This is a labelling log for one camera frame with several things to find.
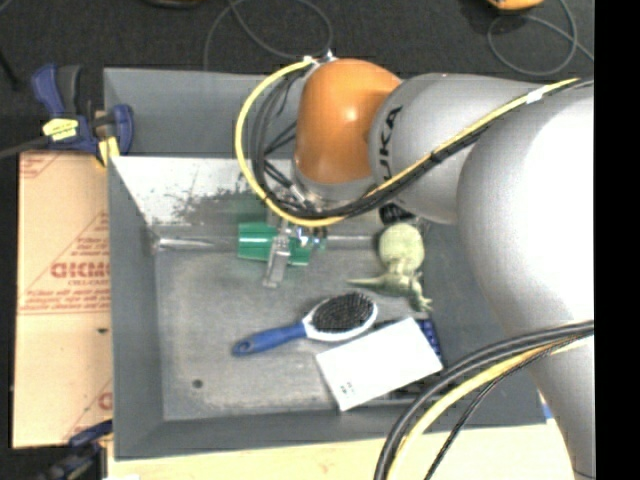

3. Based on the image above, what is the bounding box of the brown cardboard board, red print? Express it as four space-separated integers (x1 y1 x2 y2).
11 149 114 450

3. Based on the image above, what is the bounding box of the black cylinder on white bracket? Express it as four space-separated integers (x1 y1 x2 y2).
378 203 416 225

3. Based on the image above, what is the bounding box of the blue and white hairbrush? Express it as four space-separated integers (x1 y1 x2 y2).
230 291 379 357

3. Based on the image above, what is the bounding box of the grey metal bin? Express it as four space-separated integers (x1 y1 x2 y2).
102 67 547 460

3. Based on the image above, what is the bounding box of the green ribbed plastic object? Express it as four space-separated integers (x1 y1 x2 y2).
236 221 313 268

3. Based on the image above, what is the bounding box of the pale green toy figure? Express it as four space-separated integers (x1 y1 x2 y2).
346 221 434 314

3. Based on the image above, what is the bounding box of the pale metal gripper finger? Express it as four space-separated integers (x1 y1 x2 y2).
262 237 292 290

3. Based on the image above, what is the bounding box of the white flat box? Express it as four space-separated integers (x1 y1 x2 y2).
314 316 446 413

